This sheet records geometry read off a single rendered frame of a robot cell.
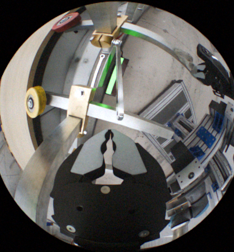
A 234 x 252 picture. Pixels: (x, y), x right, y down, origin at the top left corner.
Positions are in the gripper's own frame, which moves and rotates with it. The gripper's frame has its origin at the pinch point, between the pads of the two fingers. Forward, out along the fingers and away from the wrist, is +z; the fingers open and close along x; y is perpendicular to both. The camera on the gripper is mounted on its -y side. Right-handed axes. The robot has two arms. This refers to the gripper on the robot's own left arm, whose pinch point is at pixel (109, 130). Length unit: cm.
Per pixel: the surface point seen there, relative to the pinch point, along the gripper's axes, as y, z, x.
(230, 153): 62, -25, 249
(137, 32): -21.8, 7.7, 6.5
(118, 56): -11.8, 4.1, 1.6
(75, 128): 1.0, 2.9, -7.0
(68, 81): -11.6, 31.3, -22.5
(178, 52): -18.0, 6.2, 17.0
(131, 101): 15, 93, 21
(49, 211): 635, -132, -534
